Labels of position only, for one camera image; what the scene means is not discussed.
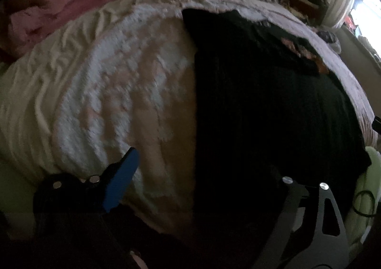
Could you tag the pale green bed sheet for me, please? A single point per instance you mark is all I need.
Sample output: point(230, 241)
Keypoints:
point(372, 174)

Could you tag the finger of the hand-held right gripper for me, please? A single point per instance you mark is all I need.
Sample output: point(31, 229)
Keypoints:
point(377, 127)

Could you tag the window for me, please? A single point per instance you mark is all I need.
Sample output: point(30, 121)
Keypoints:
point(369, 10)

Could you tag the black long-sleeve shirt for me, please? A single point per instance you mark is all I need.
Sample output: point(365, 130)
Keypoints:
point(268, 123)

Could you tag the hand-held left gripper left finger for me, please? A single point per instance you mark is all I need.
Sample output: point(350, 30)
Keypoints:
point(122, 179)

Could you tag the pink white tufted quilt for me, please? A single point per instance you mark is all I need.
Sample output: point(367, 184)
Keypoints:
point(119, 93)

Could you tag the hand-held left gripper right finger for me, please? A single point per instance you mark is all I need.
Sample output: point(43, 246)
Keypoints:
point(290, 194)

